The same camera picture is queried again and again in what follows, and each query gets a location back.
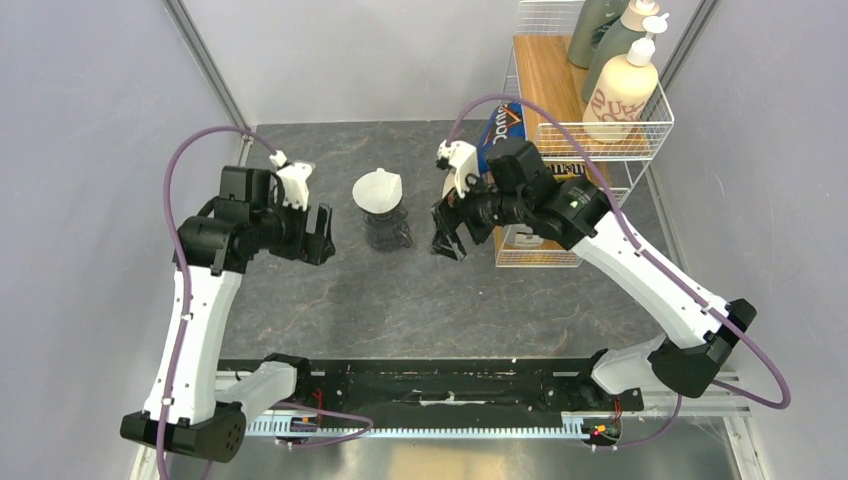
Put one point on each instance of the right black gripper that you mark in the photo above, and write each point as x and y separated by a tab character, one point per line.
446	214

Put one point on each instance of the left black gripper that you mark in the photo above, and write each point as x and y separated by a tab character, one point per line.
311	248

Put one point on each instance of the clear glass carafe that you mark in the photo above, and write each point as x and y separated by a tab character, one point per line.
386	233

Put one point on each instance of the white paper coffee filter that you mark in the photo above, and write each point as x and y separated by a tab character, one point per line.
378	192

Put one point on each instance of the dark transparent coffee dripper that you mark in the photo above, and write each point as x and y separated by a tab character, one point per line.
391	212

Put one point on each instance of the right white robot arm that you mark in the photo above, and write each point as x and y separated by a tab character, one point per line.
574	213

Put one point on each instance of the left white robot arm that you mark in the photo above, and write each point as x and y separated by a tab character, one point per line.
255	210

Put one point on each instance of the blue Doritos chip bag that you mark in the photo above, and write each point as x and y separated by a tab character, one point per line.
506	121

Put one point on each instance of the yellow M&M's candy bag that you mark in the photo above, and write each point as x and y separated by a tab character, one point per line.
563	171

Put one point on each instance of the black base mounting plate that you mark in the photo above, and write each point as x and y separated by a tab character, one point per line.
461	393

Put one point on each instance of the cream pump bottle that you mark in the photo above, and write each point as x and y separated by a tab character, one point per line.
622	90

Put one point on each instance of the green pump bottle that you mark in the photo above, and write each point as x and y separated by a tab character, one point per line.
618	40

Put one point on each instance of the dark green bottle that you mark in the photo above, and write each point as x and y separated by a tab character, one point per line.
595	18

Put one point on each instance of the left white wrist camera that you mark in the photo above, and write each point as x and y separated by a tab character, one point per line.
294	177

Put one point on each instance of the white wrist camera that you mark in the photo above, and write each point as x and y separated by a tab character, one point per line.
459	160
294	177

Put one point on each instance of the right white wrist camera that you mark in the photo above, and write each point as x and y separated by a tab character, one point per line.
459	160

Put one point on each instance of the white wire shelf rack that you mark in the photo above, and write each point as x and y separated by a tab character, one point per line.
539	71

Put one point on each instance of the aluminium frame rail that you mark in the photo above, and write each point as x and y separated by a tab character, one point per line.
293	427

